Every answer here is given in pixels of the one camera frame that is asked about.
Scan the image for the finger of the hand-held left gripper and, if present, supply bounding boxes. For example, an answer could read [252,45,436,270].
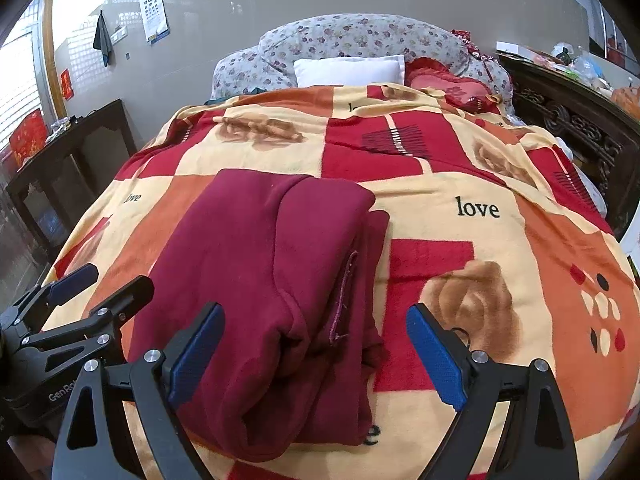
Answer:
[0,263,99,333]
[17,275,154,361]

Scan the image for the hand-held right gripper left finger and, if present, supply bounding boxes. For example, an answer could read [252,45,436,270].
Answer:
[51,301,226,480]

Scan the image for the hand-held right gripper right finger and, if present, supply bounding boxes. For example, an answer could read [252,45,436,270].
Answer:
[406,302,581,480]

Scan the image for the maroon fleece pants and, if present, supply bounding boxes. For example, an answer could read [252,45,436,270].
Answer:
[127,167,391,462]

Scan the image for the red orange checkered blanket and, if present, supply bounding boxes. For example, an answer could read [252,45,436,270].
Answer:
[42,85,640,480]

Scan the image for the red cardboard box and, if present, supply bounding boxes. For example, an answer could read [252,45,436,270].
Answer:
[10,110,47,167]

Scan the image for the dark wooden side table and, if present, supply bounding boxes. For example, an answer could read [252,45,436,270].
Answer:
[5,99,138,261]

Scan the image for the window with white blinds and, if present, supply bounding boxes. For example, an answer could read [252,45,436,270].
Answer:
[0,0,61,161]

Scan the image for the dark hanging cloth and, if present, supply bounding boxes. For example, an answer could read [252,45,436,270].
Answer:
[93,10,115,67]

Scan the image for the dark carved wooden headboard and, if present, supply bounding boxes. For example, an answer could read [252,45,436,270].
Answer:
[497,52,640,216]

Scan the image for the red embroidered pillow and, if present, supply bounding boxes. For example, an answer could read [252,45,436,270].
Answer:
[406,57,501,111]

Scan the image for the white pillow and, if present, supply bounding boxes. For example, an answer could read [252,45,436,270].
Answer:
[292,55,407,88]

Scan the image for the red patterned cloth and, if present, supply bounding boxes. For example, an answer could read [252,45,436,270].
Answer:
[451,29,496,63]

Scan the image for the orange plastic bag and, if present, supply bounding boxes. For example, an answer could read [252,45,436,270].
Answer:
[611,87,640,121]

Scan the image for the pile of plastic bags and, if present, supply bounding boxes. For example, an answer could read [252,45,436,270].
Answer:
[532,42,613,96]

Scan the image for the grey floral quilt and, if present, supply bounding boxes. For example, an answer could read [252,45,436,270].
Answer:
[211,12,513,111]

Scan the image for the metal stair railing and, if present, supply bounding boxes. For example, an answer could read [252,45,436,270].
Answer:
[590,0,638,61]

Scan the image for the eye chart wall poster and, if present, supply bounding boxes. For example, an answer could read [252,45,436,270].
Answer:
[137,0,171,43]

